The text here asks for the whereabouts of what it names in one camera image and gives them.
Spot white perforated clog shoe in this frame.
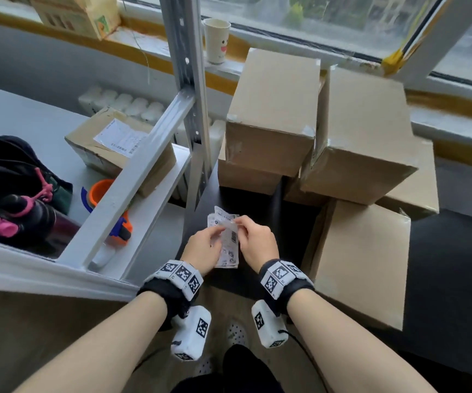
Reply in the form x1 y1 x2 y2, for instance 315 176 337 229
194 355 216 377
224 321 249 349

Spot person's right hand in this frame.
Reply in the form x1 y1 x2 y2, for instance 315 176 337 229
234 215 281 275

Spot dented labelled cardboard box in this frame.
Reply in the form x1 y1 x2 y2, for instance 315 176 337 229
65 106 178 198

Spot black camera cable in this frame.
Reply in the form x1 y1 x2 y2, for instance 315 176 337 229
278 330 331 393

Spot person's black trousers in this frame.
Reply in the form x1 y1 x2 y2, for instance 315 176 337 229
170 343 285 393

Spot white radiator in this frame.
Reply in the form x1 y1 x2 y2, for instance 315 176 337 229
78 85 227 201

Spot black bag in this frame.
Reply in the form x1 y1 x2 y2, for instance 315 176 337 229
0 135 74 225

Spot paper cup with face print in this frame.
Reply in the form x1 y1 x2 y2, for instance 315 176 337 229
202 18 232 65

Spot person's right forearm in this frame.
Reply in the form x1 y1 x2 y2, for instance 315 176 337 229
287 288 437 393

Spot person's left forearm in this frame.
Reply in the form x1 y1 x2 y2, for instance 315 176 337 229
14 291 168 393

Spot person's left hand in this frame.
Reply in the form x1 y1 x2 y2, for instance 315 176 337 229
180 224 227 277

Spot stack of shipping labels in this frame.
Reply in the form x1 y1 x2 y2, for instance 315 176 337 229
207 205 241 270

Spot yellow printed carton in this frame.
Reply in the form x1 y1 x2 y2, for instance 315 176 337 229
27 0 121 40

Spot white window frame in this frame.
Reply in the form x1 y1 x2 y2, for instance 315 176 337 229
117 0 472 93

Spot black marker wrist strap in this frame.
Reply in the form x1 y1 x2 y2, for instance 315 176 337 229
137 259 205 332
258 259 315 318

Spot grey metal shelf rack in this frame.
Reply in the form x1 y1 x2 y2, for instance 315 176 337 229
0 0 220 301

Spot slim brown cardboard box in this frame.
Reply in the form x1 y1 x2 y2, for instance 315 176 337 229
301 199 411 332

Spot orange blue tape dispenser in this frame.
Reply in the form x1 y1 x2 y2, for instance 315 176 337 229
81 178 133 247

